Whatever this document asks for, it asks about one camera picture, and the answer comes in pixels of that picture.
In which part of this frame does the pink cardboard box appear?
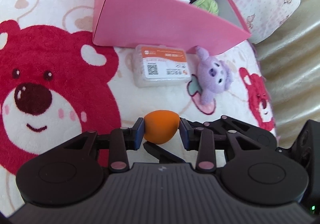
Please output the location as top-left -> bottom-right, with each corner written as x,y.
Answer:
93,0 -> 251,55

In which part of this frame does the bear pattern bed blanket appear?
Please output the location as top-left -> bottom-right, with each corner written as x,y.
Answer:
1,0 -> 274,216

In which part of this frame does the purple plush toy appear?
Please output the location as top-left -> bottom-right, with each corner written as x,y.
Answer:
196,46 -> 233,105

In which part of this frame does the clear box orange label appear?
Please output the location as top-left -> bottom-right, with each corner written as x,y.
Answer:
132,44 -> 191,87

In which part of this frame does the orange makeup sponge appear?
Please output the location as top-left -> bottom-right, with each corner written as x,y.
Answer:
144,110 -> 180,144

